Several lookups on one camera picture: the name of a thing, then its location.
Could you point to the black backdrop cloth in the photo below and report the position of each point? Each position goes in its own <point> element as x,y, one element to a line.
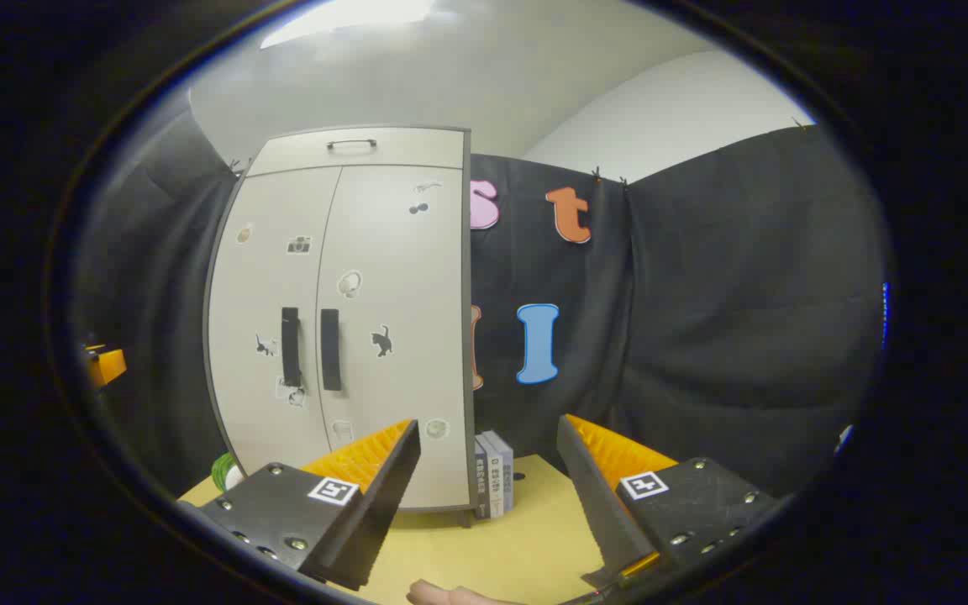
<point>702,336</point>

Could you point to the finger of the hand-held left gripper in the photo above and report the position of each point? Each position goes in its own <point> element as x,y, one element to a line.
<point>111,366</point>

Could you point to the beige shoe cabinet door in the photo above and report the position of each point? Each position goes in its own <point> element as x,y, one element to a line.
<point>240,294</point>
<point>408,378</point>

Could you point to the dark grey book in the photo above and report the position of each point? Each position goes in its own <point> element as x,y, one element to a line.
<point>481,479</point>

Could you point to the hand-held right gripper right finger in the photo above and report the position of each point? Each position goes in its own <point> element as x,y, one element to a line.
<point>593,504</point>

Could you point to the blue grey book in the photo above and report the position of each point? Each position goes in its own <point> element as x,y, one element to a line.
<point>507,470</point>

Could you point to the beige cabinet drawer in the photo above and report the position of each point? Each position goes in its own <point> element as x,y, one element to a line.
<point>299,155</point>

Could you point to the beige double-door shoe cabinet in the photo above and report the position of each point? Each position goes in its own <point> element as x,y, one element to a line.
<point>469,336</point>

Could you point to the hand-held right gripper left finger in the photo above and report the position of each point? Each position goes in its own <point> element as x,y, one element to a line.
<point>383,496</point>

